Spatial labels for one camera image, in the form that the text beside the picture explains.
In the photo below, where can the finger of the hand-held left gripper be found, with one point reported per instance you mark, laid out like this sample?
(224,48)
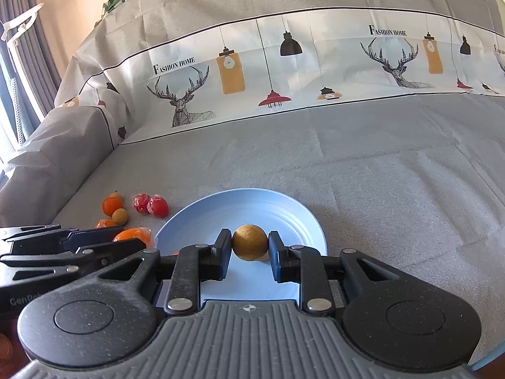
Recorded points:
(47,237)
(79,258)

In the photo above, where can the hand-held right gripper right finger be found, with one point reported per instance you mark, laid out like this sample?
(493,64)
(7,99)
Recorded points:
(276,256)

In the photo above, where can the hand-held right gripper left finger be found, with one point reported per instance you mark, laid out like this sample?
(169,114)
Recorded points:
(225,254)

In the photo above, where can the brown longan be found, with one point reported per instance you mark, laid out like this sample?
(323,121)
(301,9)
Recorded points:
(263,259)
(119,216)
(115,194)
(249,243)

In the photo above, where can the orange mandarin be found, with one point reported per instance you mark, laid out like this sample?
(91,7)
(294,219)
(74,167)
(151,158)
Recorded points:
(106,224)
(112,205)
(134,235)

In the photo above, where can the light blue plate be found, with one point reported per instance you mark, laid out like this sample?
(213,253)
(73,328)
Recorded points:
(252,209)

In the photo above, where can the red fruit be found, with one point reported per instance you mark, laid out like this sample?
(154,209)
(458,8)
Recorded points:
(141,203)
(158,207)

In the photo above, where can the person's left hand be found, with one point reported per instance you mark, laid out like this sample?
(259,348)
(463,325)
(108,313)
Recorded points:
(4,348)

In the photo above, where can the white drying rack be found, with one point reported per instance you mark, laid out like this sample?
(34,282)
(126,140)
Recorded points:
(23,19)

